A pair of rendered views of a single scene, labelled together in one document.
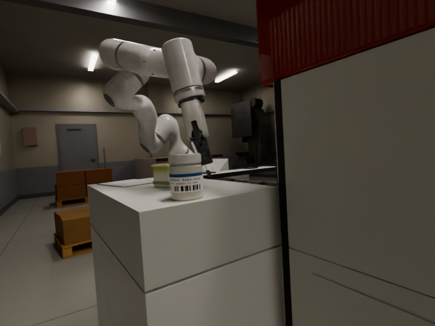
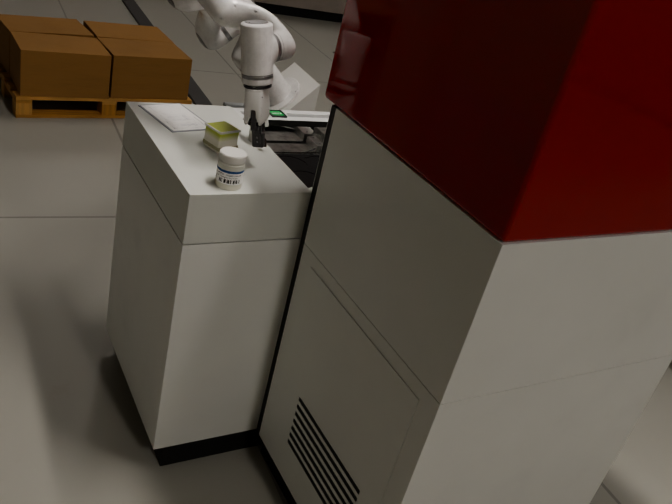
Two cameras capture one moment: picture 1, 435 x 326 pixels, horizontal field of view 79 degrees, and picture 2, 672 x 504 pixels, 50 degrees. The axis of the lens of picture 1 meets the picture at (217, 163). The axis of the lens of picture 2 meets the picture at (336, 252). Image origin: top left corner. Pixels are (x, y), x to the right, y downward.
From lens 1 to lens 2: 138 cm
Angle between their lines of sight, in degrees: 26
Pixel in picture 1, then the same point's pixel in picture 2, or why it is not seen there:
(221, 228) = (248, 215)
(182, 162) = (229, 162)
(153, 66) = (230, 22)
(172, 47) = (250, 34)
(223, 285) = (239, 254)
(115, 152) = not seen: outside the picture
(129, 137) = not seen: outside the picture
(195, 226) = (227, 211)
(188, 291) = (211, 251)
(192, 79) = (262, 69)
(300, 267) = (306, 260)
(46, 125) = not seen: outside the picture
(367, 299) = (329, 293)
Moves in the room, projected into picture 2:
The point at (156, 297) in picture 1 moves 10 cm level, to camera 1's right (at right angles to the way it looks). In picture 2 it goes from (189, 249) to (227, 258)
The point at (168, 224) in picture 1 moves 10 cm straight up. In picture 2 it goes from (208, 205) to (213, 170)
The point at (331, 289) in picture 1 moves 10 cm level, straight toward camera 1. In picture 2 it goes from (316, 281) to (298, 295)
